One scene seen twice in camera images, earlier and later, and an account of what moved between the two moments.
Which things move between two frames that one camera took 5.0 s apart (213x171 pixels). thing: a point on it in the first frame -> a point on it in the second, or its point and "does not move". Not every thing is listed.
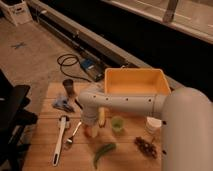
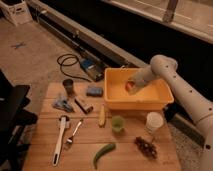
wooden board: [61, 142] does not move
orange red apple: [88, 131] -> [130, 86]
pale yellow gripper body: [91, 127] -> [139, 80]
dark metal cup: [69, 84] does not move
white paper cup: [153, 125] does not move
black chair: [13, 118] does not move
